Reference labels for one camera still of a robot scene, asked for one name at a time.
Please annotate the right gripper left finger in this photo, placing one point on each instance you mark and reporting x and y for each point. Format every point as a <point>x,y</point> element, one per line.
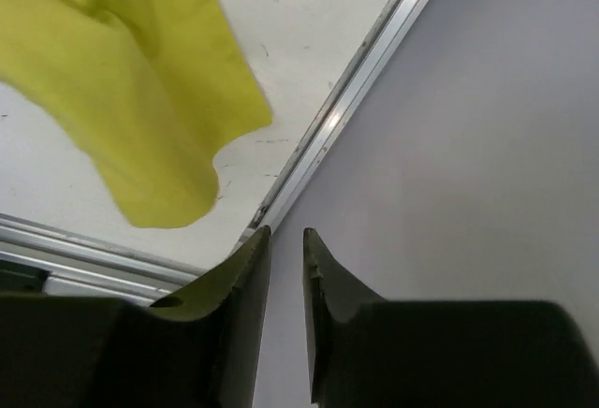
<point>196,347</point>

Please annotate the aluminium rail frame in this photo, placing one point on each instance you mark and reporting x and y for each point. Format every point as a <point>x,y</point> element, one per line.
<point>316,61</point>

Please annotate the yellow-green trousers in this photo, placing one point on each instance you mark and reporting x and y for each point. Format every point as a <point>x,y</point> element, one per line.
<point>150,90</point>

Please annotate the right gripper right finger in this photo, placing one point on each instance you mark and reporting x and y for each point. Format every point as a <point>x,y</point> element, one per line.
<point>368,351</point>

